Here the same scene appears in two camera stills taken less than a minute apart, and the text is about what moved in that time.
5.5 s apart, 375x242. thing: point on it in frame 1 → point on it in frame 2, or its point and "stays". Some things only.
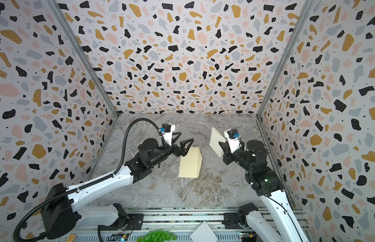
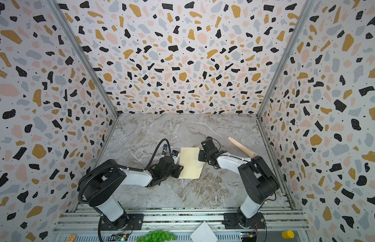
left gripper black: x=177 y=152 → x=178 y=170
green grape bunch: x=157 y=236 stays
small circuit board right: x=246 y=234 stays
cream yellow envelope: x=190 y=165 stays
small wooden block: x=70 y=238 stays
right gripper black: x=228 y=153 → x=204 y=154
